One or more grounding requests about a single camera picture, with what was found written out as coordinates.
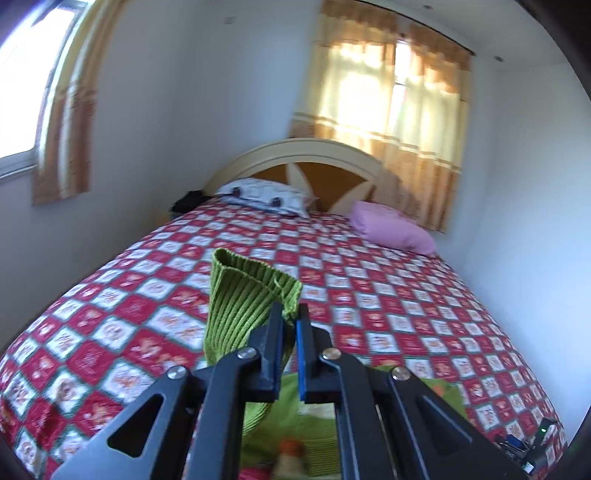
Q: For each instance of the window with white frame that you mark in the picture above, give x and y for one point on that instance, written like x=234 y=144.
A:
x=27 y=83

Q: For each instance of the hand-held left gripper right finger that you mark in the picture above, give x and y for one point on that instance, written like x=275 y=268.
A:
x=302 y=350

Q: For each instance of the white patterned pillow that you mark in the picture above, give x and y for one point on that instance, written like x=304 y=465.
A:
x=265 y=196

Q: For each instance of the green knit sweater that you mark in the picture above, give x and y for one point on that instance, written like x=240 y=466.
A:
x=235 y=300

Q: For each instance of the pink pillow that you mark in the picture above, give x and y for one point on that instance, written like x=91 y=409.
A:
x=390 y=227

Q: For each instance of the black bag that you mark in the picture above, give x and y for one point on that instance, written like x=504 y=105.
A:
x=189 y=201

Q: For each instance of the cream wooden headboard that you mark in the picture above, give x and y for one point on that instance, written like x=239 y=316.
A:
x=318 y=170

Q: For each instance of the yellow orange patterned curtain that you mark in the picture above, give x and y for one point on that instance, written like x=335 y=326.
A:
x=392 y=106
x=74 y=106

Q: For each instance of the red checkered quilt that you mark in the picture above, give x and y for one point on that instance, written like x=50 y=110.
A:
x=369 y=304

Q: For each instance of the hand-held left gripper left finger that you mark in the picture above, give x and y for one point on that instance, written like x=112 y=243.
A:
x=275 y=341

